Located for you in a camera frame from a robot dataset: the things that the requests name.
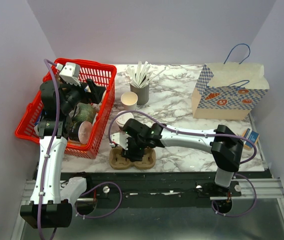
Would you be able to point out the cardboard cup carrier tray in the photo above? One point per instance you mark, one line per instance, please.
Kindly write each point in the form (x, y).
(118, 162)

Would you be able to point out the bundle of white straws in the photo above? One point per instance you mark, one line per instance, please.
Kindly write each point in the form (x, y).
(141, 75)

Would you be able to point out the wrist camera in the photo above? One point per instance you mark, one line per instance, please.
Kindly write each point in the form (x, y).
(119, 139)
(69, 73)

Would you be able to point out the green melon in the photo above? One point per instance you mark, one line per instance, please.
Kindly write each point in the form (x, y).
(86, 113)

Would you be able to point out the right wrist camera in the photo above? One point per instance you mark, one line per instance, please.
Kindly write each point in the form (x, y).
(119, 139)

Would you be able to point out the black ice cream tub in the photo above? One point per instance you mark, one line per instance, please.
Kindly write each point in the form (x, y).
(80, 131)

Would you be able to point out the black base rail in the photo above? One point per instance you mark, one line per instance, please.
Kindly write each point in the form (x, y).
(148, 189)

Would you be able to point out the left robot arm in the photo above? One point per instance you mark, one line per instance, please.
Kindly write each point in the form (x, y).
(50, 206)

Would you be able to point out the blue checkered paper bag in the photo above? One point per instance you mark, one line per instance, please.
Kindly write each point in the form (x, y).
(228, 91)

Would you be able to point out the white plastic cup lid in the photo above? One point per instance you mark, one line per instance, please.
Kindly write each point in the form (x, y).
(123, 117)

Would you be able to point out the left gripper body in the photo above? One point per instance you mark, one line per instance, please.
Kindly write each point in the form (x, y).
(83, 96)

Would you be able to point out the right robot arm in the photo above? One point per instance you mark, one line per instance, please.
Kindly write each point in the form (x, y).
(222, 143)

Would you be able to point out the black paper coffee cup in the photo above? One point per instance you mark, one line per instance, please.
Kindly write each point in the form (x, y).
(121, 127)

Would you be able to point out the red plastic basket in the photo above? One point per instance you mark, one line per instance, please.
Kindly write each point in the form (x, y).
(101, 74)

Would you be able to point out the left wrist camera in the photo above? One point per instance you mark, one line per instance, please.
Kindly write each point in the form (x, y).
(69, 73)

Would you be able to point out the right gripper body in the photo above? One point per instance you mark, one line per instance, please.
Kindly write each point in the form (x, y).
(135, 151)

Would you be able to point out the grey straw holder cup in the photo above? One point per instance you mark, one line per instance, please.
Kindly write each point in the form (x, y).
(142, 93)

